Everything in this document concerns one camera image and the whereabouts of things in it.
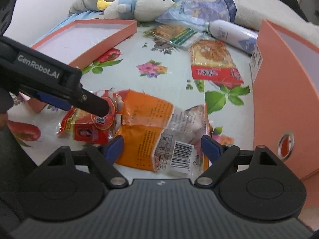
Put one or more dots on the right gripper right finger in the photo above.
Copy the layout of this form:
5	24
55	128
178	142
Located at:
222	159

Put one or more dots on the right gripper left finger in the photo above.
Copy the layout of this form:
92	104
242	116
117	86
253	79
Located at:
102	159

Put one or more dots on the red round-logo snack pack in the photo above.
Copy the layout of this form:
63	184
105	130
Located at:
91	129

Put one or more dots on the orange snack packet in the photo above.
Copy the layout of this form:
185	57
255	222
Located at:
161	137

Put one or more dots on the red clear tofu snack pack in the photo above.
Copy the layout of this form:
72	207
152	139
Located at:
210	60

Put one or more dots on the person left hand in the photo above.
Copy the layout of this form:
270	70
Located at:
3	120

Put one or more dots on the pink box lid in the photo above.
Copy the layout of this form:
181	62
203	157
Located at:
81	42

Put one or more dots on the pink deep box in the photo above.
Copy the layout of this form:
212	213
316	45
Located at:
284	69

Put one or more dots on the white bottle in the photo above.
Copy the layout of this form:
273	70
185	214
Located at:
232	34

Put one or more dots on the green label snack pack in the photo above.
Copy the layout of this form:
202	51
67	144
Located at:
176	35

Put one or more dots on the white blue plush toy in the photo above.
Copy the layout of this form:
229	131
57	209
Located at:
139	10

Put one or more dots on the lavender nut snack bag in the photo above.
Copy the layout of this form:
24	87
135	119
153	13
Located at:
195	14

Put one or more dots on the grey duvet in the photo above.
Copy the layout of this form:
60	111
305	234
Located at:
250	14

